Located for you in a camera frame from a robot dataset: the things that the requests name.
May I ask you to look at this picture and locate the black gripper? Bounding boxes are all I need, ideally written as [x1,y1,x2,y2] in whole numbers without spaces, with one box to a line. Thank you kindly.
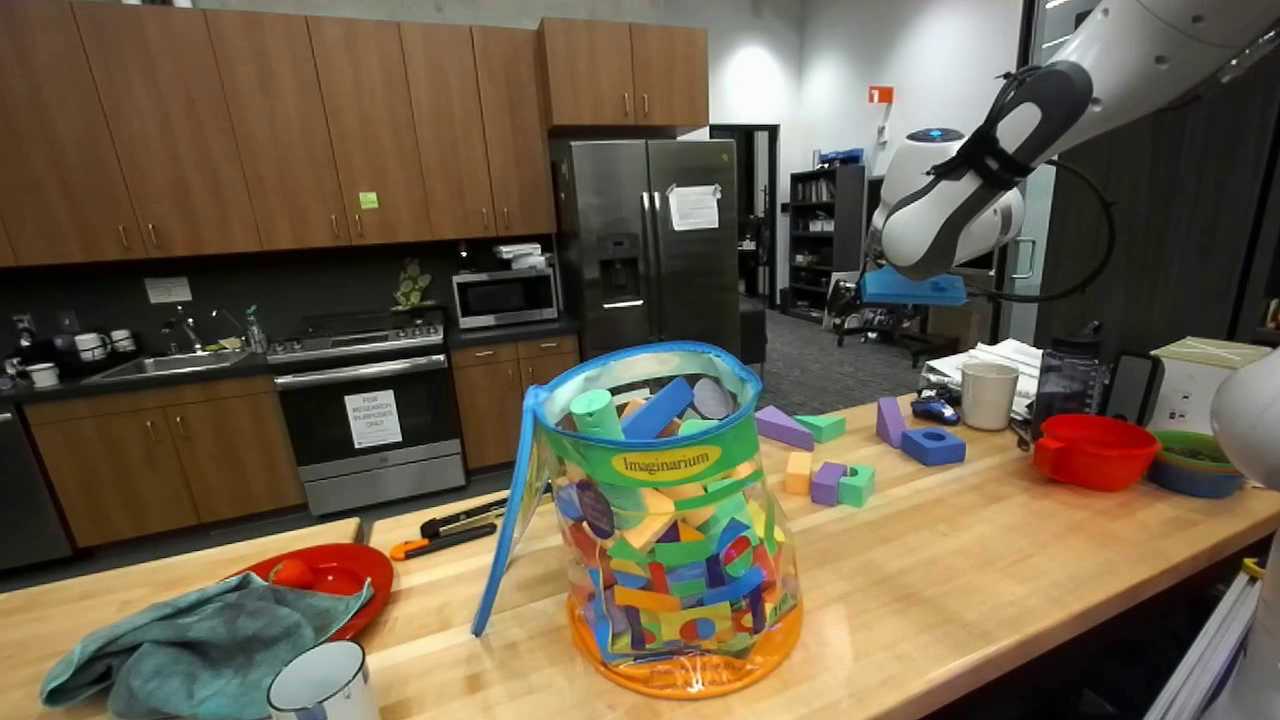
[875,298,961,353]

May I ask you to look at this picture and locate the blue foam block with hole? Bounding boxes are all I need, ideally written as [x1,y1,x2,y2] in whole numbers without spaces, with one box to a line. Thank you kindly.
[899,423,968,467]

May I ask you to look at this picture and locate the green foam block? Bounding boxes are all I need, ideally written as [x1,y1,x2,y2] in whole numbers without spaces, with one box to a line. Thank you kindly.
[837,458,878,510]
[796,406,850,443]

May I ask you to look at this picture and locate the purple wedge foam block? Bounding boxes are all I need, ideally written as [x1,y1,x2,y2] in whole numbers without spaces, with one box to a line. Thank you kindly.
[752,401,819,452]

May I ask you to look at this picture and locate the tan foam block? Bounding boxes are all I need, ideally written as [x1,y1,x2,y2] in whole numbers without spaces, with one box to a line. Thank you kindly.
[780,449,819,500]

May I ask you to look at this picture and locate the clear bag of foam blocks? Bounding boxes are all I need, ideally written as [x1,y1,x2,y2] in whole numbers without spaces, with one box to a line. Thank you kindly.
[472,337,806,699]

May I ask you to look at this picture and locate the small blue object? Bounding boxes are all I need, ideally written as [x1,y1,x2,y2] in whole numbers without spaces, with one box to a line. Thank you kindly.
[911,392,965,426]

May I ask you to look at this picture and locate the white cup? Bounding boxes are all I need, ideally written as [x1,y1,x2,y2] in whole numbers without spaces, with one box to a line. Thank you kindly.
[961,358,1025,433]

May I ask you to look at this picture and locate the dark bookshelf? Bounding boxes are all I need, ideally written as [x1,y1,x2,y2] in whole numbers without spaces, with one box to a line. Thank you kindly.
[783,150,871,320]

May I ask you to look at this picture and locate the red plastic bowl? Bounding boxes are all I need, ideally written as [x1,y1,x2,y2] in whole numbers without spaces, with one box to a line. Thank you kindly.
[1031,413,1164,490]

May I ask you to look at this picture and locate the white paper on refrigerator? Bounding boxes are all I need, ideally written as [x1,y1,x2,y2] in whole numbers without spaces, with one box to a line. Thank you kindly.
[663,181,723,237]

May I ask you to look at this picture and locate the stainless steel refrigerator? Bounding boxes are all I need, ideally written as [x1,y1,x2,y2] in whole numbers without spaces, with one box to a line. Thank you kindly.
[552,131,742,358]

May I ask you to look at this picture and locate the white cardboard box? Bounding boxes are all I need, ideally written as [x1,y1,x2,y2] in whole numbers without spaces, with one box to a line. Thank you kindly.
[1149,330,1270,440]

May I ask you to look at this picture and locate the green plastic bowl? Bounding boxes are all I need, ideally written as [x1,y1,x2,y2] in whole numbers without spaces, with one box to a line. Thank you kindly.
[1151,426,1248,471]

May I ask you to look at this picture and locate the blue plastic bowl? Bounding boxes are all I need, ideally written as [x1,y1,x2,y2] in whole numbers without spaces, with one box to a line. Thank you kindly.
[1149,458,1250,504]

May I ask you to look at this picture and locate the wooden cabinet above refrigerator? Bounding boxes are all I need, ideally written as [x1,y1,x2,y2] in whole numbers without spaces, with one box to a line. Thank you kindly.
[535,17,713,131]

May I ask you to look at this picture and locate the narrow wooden base cabinet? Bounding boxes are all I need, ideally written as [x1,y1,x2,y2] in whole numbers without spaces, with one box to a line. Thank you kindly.
[446,330,583,471]

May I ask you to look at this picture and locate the silver microwave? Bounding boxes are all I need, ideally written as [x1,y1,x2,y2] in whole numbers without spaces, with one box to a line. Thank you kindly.
[446,264,563,330]

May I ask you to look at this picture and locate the small potted plant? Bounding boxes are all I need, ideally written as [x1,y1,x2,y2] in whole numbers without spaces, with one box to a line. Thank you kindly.
[387,254,439,314]

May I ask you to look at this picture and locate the white paper on oven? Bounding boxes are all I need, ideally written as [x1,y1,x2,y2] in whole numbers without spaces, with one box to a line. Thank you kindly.
[341,383,407,452]

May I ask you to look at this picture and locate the stainless steel oven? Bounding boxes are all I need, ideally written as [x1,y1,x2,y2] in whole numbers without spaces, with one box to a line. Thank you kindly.
[269,320,472,520]

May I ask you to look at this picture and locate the red bowl left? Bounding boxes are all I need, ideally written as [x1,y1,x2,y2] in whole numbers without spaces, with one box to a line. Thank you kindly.
[242,541,399,641]

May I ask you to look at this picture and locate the white enamel mug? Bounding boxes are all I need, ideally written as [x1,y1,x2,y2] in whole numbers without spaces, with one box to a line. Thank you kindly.
[265,636,385,720]

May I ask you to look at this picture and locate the sink faucet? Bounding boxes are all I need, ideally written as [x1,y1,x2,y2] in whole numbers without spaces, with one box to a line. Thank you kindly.
[168,304,211,356]

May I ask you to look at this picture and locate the wide wooden base cabinet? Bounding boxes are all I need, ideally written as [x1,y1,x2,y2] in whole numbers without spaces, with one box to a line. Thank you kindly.
[20,370,306,550]

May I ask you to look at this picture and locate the teal towel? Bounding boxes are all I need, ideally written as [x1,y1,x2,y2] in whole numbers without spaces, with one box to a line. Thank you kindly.
[34,568,376,720]

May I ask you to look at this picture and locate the black dishwasher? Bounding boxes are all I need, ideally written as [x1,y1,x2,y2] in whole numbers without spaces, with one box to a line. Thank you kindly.
[0,395,76,577]

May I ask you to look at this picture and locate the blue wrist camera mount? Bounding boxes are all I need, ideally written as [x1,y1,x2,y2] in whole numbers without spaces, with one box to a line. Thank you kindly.
[854,264,972,310]

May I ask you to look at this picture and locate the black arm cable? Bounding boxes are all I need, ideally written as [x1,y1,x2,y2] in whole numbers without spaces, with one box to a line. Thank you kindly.
[990,157,1120,307]

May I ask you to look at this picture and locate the orange handled tool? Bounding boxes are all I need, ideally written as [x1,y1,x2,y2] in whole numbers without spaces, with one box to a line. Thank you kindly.
[387,490,512,559]

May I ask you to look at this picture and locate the long wooden wall cabinets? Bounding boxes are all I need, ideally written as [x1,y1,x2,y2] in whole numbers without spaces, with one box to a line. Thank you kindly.
[0,0,560,267]

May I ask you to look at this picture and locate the white wall outlet plate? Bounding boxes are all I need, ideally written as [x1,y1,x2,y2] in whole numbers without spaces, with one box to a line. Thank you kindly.
[139,272,197,307]

